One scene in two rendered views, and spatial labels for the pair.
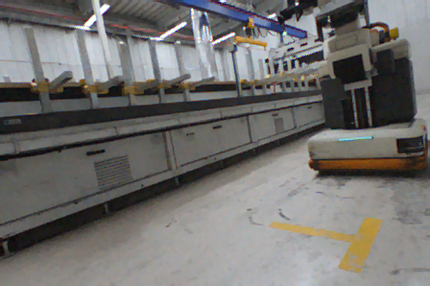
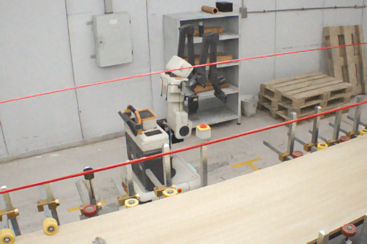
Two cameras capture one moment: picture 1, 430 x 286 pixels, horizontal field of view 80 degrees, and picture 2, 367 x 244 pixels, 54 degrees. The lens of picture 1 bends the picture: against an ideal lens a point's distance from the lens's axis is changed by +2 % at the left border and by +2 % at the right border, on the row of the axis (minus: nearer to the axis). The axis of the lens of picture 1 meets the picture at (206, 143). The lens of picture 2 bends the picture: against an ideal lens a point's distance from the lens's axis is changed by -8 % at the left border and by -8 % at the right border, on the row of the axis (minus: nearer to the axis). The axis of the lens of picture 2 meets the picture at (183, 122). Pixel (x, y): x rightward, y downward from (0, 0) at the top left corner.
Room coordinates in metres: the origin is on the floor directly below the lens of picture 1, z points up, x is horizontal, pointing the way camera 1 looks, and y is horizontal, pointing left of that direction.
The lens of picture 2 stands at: (4.72, 0.32, 2.25)
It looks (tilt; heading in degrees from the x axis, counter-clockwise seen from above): 24 degrees down; 202
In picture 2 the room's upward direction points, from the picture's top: 2 degrees counter-clockwise
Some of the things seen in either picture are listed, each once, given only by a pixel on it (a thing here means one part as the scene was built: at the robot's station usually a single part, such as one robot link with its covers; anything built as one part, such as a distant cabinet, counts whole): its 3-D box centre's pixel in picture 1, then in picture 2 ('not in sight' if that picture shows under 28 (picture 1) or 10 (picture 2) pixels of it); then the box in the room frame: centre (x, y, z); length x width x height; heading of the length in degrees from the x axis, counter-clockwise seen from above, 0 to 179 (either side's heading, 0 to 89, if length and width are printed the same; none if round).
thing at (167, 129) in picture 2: (364, 66); (172, 129); (1.63, -1.06, 0.68); 0.28 x 0.27 x 0.25; 47
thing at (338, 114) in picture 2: (128, 80); (335, 134); (1.71, 0.44, 0.87); 0.04 x 0.04 x 0.48; 46
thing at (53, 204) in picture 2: not in sight; (47, 204); (3.35, -1.13, 0.95); 0.14 x 0.06 x 0.05; 136
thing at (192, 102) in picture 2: (341, 16); (186, 98); (1.58, -0.93, 0.99); 0.28 x 0.16 x 0.22; 47
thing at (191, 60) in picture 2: not in sight; (190, 47); (1.32, -0.97, 1.41); 0.11 x 0.06 x 0.43; 47
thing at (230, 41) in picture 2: not in sight; (203, 71); (0.04, -1.29, 0.78); 0.90 x 0.45 x 1.55; 136
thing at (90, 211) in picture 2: not in sight; (90, 215); (3.24, -0.91, 0.85); 0.08 x 0.08 x 0.11
